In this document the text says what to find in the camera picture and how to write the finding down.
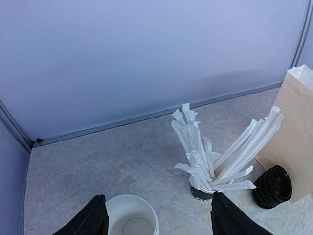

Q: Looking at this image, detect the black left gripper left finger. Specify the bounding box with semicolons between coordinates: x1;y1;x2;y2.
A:
53;194;109;235

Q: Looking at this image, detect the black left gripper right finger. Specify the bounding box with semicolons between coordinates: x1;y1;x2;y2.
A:
210;192;271;235

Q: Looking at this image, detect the brown paper takeout bag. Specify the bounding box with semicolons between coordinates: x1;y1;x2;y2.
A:
256;65;313;203

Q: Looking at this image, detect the stack of paper cups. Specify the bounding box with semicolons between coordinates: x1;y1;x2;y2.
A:
106;194;160;235

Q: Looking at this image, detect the black cup holding straws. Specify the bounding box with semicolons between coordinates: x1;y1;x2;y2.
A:
190;186;213;202

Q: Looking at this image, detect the stack of black lids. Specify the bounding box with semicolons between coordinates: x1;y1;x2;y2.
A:
252;165;292;210

